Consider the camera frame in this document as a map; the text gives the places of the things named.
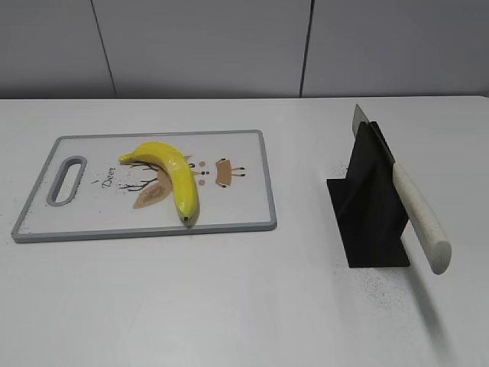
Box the white grey cutting board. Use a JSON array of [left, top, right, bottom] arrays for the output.
[[12, 130, 277, 243]]

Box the yellow plastic banana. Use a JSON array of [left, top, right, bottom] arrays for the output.
[[118, 142, 199, 222]]

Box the white handled kitchen knife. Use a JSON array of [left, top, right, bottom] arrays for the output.
[[352, 106, 452, 275]]

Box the black knife stand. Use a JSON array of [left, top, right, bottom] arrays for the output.
[[326, 122, 410, 268]]

